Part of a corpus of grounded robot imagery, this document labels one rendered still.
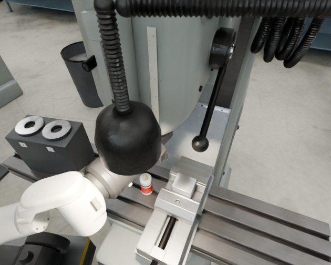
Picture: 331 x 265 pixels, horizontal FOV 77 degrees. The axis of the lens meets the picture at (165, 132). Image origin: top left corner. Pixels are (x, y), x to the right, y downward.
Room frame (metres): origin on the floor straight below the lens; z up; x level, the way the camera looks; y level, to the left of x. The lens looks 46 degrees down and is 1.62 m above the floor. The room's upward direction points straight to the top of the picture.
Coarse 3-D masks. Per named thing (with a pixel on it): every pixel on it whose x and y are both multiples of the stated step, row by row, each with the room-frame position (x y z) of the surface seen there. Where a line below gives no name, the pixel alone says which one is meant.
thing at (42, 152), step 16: (16, 128) 0.49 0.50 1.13; (32, 128) 0.49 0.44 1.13; (48, 128) 0.49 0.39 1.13; (64, 128) 0.49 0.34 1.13; (80, 128) 0.52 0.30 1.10; (16, 144) 0.46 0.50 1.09; (32, 144) 0.45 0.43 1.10; (48, 144) 0.44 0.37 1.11; (64, 144) 0.44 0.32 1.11; (80, 144) 0.49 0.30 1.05; (32, 160) 0.46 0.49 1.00; (48, 160) 0.44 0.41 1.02; (64, 160) 0.43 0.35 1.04; (80, 160) 0.46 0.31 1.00
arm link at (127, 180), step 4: (164, 148) 0.30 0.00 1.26; (164, 152) 0.29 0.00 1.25; (160, 156) 0.28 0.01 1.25; (164, 156) 0.29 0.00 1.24; (160, 160) 0.28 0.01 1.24; (120, 176) 0.22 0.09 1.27; (124, 176) 0.23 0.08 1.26; (128, 176) 0.23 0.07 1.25; (132, 176) 0.24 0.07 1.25; (136, 176) 0.24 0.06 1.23; (124, 180) 0.22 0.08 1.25; (128, 180) 0.23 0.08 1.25; (132, 180) 0.23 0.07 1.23; (124, 184) 0.22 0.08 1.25; (128, 184) 0.22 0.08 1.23
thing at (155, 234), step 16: (192, 160) 0.46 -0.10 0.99; (176, 176) 0.37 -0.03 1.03; (192, 176) 0.37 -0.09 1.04; (208, 176) 0.39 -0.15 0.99; (208, 192) 0.36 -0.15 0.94; (160, 224) 0.23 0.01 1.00; (176, 224) 0.24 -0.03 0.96; (144, 240) 0.19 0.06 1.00; (160, 240) 0.19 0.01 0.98; (176, 240) 0.19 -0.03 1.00; (192, 240) 0.20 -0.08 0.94; (144, 256) 0.16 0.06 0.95; (160, 256) 0.15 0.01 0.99; (176, 256) 0.15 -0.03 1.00
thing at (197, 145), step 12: (216, 36) 0.35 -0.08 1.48; (228, 36) 0.35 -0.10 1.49; (216, 48) 0.34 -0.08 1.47; (228, 48) 0.34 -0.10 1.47; (216, 60) 0.33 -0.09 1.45; (228, 60) 0.34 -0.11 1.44; (216, 84) 0.31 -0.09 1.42; (216, 96) 0.29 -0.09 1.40; (204, 120) 0.26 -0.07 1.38; (204, 132) 0.25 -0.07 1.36; (192, 144) 0.23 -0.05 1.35; (204, 144) 0.23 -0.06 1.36
